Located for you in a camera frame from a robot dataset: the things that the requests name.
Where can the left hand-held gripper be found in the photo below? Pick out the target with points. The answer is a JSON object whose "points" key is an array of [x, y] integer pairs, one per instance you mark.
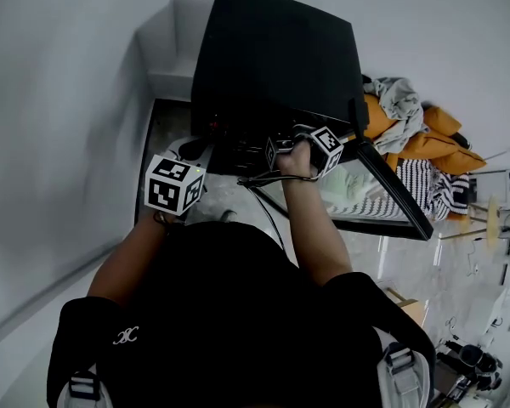
{"points": [[170, 185]]}

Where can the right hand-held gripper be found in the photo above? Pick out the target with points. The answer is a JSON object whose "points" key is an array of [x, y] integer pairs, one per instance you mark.
{"points": [[327, 147]]}

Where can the person's right forearm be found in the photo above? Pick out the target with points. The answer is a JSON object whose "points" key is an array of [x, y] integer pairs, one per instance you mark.
{"points": [[314, 228]]}

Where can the person's left forearm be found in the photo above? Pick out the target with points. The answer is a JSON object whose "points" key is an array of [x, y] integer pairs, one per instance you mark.
{"points": [[127, 262]]}

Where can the person's right hand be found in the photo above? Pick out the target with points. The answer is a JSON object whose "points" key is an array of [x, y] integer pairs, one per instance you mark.
{"points": [[295, 164]]}

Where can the red food packet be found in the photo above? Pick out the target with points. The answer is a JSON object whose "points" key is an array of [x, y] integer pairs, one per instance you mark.
{"points": [[214, 124]]}

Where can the pale green pillow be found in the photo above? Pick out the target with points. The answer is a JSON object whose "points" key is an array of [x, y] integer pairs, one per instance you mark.
{"points": [[344, 185]]}

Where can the orange cushion with grey label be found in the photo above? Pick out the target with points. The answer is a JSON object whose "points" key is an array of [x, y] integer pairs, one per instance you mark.
{"points": [[376, 119]]}

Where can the person's grey shoe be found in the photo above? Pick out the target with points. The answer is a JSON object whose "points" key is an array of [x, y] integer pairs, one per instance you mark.
{"points": [[228, 216]]}

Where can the crumpled grey garment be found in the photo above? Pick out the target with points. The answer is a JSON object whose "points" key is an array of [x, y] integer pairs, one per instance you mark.
{"points": [[399, 104]]}

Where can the black and white striped blanket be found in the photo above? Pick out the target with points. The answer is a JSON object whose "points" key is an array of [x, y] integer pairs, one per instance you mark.
{"points": [[421, 189]]}

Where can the small orange cushion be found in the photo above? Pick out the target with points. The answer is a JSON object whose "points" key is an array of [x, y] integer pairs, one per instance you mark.
{"points": [[442, 121]]}

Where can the thin metal rod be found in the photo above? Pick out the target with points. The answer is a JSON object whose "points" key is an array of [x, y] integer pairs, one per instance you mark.
{"points": [[501, 153]]}

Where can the person's black shirt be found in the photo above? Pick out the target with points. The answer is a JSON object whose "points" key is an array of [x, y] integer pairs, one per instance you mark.
{"points": [[238, 321]]}

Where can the round wooden stool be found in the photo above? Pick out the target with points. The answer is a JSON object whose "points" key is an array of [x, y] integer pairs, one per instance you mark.
{"points": [[492, 223]]}

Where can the light wooden table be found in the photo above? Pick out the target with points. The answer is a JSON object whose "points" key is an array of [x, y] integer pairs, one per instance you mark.
{"points": [[412, 308]]}

